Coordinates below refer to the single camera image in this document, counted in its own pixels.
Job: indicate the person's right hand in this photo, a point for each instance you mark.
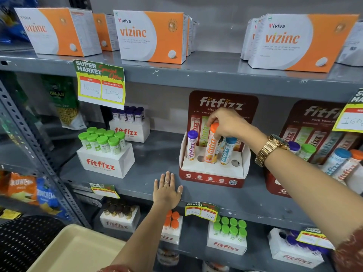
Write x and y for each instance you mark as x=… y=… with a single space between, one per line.
x=234 y=123

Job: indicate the person's left hand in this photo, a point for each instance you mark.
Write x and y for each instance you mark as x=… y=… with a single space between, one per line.
x=166 y=195

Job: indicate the person's left thumb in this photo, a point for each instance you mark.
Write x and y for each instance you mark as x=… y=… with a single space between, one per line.
x=179 y=192

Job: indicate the person's left middle finger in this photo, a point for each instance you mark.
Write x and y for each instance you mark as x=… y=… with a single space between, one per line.
x=167 y=179

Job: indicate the person's right thumb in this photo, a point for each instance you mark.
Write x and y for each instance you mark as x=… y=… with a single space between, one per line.
x=220 y=134

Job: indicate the person's left little finger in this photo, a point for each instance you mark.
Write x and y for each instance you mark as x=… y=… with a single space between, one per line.
x=156 y=185

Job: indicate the orange cap tablet tube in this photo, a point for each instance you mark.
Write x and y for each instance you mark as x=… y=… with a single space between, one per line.
x=175 y=224
x=175 y=215
x=211 y=148
x=348 y=167
x=167 y=222
x=169 y=214

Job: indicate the person's left forearm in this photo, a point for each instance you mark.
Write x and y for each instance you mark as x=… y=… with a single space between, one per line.
x=141 y=237

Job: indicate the person's right forearm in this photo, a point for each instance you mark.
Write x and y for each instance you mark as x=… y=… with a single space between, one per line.
x=312 y=189

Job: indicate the blue cap tablet tube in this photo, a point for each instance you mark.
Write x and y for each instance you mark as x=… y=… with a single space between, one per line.
x=336 y=161
x=228 y=151

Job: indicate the grey metal shelf rack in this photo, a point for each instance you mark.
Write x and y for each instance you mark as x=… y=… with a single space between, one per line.
x=158 y=161

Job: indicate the green yellow price tag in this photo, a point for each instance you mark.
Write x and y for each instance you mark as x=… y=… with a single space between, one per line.
x=313 y=237
x=350 y=116
x=104 y=191
x=99 y=83
x=201 y=211

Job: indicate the purple cap tablet tube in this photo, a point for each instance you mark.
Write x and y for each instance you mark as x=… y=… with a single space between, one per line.
x=294 y=146
x=192 y=145

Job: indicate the red cardboard display stand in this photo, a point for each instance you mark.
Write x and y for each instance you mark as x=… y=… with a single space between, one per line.
x=312 y=121
x=212 y=174

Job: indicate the group of brown cap tubes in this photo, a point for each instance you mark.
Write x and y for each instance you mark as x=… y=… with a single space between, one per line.
x=119 y=209

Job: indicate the white cardboard tube box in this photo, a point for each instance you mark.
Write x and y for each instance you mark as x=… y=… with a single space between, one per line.
x=130 y=131
x=292 y=256
x=171 y=236
x=119 y=223
x=105 y=164
x=227 y=246

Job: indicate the gold wristwatch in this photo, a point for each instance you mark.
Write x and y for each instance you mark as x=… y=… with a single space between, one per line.
x=269 y=150

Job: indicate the group of green cap tubes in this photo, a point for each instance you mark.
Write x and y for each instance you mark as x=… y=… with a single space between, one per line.
x=103 y=140
x=231 y=228

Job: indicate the clear jar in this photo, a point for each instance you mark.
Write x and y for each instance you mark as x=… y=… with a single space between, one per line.
x=215 y=266
x=168 y=256

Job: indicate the group of purple cap tubes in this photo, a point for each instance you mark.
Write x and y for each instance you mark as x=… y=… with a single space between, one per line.
x=129 y=113
x=300 y=243

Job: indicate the green cap tablet tube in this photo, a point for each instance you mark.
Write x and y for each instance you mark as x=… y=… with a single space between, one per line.
x=307 y=151

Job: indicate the red patterned left sleeve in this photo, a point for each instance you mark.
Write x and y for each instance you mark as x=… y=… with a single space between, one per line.
x=116 y=269

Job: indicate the red patterned sleeve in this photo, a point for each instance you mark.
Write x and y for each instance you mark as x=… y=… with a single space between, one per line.
x=116 y=269
x=350 y=252

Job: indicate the orange and white carton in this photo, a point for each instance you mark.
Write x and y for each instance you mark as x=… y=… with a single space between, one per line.
x=249 y=39
x=300 y=42
x=150 y=36
x=107 y=32
x=56 y=31
x=192 y=35

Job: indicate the beige plastic tray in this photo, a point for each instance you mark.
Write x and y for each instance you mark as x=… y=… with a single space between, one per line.
x=79 y=252

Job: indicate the blue snack packet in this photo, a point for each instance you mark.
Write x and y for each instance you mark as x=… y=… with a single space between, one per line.
x=49 y=198

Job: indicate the green noodle snack bag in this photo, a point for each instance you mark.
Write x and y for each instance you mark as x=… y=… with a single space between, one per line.
x=63 y=101

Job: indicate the orange snack packet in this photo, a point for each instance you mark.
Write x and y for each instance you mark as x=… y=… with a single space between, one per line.
x=19 y=186

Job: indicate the black perforated basket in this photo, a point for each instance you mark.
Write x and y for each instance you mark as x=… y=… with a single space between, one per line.
x=25 y=240

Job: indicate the white tablet tube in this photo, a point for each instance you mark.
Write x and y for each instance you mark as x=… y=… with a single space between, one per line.
x=356 y=181

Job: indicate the yellow packet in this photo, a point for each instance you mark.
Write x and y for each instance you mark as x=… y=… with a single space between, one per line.
x=10 y=214

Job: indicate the red patterned right sleeve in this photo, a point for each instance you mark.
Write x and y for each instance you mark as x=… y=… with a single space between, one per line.
x=350 y=252

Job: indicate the blue packets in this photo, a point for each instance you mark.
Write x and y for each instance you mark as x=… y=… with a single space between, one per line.
x=14 y=22

